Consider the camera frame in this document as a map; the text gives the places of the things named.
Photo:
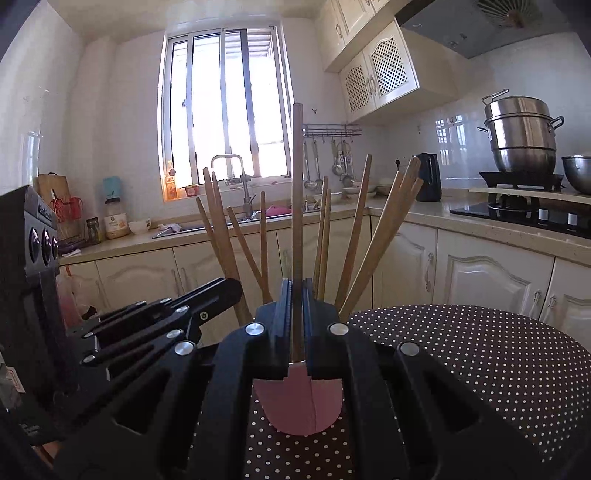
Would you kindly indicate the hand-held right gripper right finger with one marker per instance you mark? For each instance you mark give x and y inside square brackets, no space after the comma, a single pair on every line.
[318,332]

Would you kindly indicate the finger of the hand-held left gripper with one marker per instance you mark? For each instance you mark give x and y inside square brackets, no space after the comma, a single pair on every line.
[152,346]
[217,293]

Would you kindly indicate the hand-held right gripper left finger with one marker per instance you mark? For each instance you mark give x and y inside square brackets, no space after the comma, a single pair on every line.
[277,332]

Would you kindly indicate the pink cup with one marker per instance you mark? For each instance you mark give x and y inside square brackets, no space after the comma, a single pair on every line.
[295,406]

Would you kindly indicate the bunch of wooden chopsticks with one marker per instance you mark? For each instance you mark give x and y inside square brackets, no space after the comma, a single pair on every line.
[354,230]

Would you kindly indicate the single wooden chopstick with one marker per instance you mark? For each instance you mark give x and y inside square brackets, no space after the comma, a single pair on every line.
[298,207]

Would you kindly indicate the hanging steel utensils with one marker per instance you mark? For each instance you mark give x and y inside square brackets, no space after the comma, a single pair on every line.
[344,161]

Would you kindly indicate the steel kitchen sink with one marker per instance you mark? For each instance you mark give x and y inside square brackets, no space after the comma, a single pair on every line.
[184,228]

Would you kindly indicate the white rag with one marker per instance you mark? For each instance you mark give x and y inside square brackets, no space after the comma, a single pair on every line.
[171,227]

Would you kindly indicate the small dark jar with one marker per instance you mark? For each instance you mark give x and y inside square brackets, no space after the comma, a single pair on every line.
[93,233]

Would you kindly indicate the small white cup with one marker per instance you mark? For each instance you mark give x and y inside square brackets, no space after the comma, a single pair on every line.
[139,227]

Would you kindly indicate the red plastic dish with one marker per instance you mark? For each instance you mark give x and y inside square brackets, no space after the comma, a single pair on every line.
[279,211]

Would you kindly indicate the small red cup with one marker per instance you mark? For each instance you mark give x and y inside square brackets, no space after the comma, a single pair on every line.
[191,190]

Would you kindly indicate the steel faucet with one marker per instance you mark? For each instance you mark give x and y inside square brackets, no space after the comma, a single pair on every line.
[244,184]

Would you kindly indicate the orange bottle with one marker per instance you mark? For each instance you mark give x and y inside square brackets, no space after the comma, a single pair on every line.
[171,184]

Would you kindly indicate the white jar with dark lid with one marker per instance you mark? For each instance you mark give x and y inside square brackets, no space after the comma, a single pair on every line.
[116,224]

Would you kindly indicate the wooden cutting board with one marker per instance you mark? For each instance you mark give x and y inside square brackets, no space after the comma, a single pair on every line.
[48,187]

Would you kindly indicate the brown polka dot tablecloth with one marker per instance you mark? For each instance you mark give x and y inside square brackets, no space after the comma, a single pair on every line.
[461,360]

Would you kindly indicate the bowls on counter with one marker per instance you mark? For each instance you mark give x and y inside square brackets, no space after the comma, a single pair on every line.
[352,188]

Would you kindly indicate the teal container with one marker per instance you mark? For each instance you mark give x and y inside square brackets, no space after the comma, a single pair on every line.
[111,188]

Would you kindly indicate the hanging steel ladle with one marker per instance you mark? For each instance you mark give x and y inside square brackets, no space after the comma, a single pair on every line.
[310,170]

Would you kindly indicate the beige stone countertop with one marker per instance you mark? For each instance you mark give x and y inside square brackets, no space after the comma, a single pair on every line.
[461,221]

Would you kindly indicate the barred kitchen window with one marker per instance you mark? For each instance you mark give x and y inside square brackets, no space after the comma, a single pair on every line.
[226,106]

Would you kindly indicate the black kettle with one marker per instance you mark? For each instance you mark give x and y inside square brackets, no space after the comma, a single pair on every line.
[429,180]

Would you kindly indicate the black glass gas hob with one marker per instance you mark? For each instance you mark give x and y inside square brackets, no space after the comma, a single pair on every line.
[508,214]

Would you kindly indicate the light wooden board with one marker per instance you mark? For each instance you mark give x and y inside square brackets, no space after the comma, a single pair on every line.
[531,194]

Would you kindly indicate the stainless steel steamer pot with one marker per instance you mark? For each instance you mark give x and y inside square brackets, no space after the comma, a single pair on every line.
[521,134]

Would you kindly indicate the cream upper cabinet row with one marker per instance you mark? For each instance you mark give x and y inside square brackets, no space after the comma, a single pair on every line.
[351,27]

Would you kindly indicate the grey range hood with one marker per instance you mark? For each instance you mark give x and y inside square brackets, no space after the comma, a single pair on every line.
[485,27]

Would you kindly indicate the lattice door wall cabinet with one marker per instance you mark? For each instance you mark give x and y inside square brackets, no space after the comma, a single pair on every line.
[392,74]

